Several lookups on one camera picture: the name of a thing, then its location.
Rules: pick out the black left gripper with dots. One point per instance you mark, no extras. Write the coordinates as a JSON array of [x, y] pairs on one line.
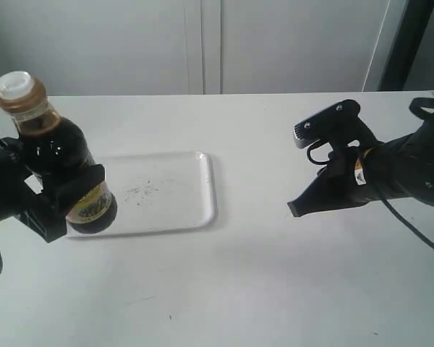
[[43, 212]]

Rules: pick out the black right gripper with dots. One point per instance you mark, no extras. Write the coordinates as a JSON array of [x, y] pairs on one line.
[[335, 187]]

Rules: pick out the dark soy sauce bottle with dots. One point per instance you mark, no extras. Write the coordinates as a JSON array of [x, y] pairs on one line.
[[54, 147]]

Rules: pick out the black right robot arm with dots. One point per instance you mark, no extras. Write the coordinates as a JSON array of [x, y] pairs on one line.
[[404, 167]]

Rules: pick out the white plastic tray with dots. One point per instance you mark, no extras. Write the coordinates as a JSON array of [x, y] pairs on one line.
[[160, 193]]

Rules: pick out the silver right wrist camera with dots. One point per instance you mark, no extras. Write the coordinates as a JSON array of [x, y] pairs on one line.
[[304, 137]]

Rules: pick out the dark vertical post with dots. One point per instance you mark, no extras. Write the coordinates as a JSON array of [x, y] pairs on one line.
[[406, 43]]

